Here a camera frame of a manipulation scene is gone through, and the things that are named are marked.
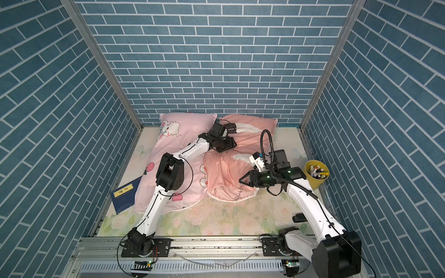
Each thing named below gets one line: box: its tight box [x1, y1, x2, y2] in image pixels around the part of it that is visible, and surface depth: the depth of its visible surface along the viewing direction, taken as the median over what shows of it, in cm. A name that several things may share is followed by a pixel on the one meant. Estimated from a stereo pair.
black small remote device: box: [292, 212, 308, 223], surface depth 82 cm
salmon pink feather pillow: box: [203, 114, 279, 202], surface depth 92 cm
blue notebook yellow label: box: [110, 176, 142, 215], surface depth 89 cm
